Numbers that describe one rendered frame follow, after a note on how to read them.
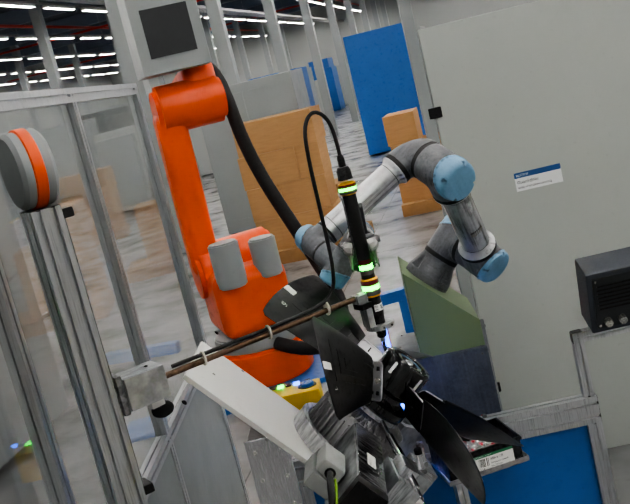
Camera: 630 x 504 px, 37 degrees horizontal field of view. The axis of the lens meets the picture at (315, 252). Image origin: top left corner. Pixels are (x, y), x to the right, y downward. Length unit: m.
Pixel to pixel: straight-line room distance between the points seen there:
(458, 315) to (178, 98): 3.56
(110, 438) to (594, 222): 2.73
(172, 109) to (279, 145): 4.27
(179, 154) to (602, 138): 2.99
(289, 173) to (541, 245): 6.35
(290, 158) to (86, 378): 8.42
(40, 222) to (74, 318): 0.20
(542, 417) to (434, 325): 0.43
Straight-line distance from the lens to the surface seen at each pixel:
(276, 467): 2.24
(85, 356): 1.93
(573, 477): 2.92
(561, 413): 2.82
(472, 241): 2.81
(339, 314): 2.30
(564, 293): 4.25
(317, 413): 2.24
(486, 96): 4.06
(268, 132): 10.30
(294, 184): 10.29
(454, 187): 2.58
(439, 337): 2.95
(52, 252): 1.89
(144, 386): 1.99
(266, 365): 6.17
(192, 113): 6.15
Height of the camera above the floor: 1.93
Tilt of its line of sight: 10 degrees down
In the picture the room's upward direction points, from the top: 14 degrees counter-clockwise
